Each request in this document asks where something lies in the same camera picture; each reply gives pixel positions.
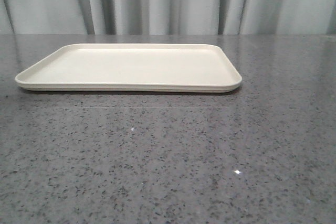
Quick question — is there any grey-white pleated curtain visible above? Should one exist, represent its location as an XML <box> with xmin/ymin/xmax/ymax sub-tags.
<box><xmin>1</xmin><ymin>0</ymin><xmax>335</xmax><ymax>35</ymax></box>

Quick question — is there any cream rectangular plastic tray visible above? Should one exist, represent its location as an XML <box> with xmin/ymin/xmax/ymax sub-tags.
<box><xmin>15</xmin><ymin>44</ymin><xmax>242</xmax><ymax>93</ymax></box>

